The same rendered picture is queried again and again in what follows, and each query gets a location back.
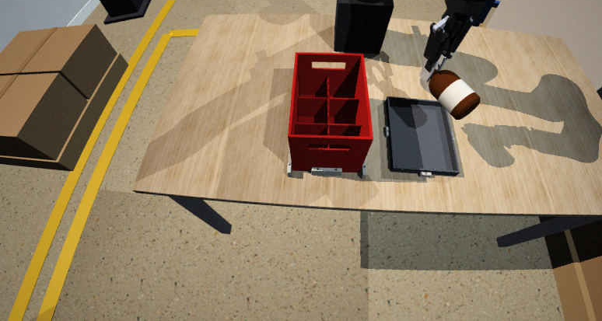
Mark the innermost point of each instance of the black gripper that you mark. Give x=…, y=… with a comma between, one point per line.
x=449, y=38

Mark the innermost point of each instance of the brown glass bottle with white label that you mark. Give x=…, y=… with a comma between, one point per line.
x=453, y=93

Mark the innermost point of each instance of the red divided crate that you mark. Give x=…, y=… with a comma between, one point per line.
x=327, y=96

